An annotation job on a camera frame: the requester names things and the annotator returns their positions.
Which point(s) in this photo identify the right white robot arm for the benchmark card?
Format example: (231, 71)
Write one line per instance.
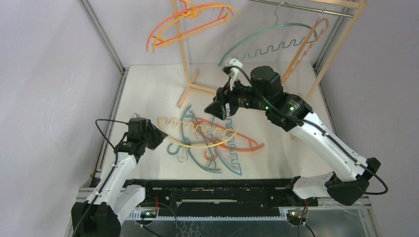
(351, 172)

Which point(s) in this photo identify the blue wavy hanger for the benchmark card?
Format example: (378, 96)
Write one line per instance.
(231, 161)

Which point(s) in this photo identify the left aluminium frame post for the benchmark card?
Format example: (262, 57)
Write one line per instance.
(107, 44)

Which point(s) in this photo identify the teal plastic hanger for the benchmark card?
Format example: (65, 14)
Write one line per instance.
(189, 116)

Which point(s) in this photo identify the metal hanging rod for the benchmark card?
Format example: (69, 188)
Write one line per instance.
(341, 3)

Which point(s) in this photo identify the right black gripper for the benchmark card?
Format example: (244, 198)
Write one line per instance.
(226, 101)

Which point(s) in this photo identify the light orange wavy hanger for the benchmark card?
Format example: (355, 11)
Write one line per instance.
(318, 29)

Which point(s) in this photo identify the pale green wavy hanger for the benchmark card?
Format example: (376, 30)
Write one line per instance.
(271, 47)

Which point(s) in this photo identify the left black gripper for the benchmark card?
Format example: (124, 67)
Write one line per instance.
(159, 136)

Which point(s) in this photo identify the aluminium frame post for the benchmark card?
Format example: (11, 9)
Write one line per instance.
(107, 44)
(326, 49)

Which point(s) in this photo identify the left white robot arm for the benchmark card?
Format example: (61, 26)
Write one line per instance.
(103, 212)

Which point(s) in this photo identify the orange plastic hanger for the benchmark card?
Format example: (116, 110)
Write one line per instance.
(253, 146)
(170, 19)

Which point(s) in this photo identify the right aluminium frame post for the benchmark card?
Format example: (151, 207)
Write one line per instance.
(326, 49)

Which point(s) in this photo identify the right circuit board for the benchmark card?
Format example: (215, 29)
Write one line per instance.
(296, 217)

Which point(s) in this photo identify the pale yellow wavy hanger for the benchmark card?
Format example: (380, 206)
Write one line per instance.
(162, 121)

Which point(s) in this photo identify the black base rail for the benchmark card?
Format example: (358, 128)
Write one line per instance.
(234, 198)

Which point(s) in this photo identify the yellow-orange plastic hanger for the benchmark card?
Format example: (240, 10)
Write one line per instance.
(196, 14)

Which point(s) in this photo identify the circuit board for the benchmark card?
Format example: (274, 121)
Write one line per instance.
(296, 217)
(148, 214)

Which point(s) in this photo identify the left circuit board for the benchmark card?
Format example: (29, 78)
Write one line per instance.
(148, 214)

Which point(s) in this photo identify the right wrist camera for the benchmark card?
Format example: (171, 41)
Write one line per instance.
(232, 68)

